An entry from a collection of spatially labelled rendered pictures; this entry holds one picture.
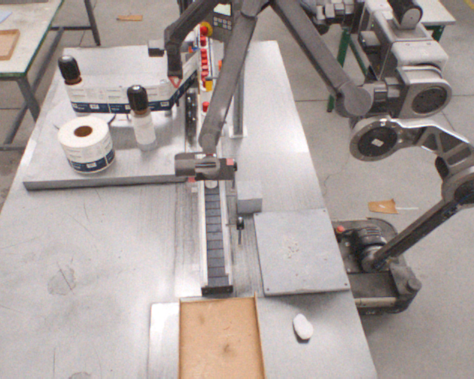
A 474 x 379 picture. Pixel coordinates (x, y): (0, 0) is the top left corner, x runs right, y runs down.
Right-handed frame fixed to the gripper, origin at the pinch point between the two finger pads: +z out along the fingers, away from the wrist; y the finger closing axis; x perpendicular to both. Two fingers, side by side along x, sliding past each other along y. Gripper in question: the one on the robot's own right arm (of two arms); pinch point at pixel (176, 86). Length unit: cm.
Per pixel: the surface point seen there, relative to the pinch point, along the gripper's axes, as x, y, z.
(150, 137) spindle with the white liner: -12.2, 15.5, 15.1
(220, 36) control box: 19.4, -1.4, -21.8
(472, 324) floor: 151, 71, 106
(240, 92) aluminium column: 28.0, 1.8, 2.8
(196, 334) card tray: 6, 101, 25
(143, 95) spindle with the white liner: -12.5, 14.9, -5.9
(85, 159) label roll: -37.7, 29.1, 14.2
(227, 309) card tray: 16, 94, 25
